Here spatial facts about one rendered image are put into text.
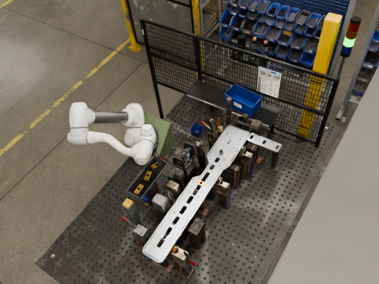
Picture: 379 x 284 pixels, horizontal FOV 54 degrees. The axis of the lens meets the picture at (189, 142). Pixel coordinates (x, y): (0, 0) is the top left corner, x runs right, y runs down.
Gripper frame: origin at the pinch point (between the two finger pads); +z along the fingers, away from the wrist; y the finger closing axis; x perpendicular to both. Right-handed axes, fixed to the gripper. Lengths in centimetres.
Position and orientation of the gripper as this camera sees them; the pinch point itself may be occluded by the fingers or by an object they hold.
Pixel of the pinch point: (155, 160)
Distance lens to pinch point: 291.8
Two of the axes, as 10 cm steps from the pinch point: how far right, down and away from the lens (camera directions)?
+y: 5.5, 6.3, -5.5
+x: 8.3, -4.8, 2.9
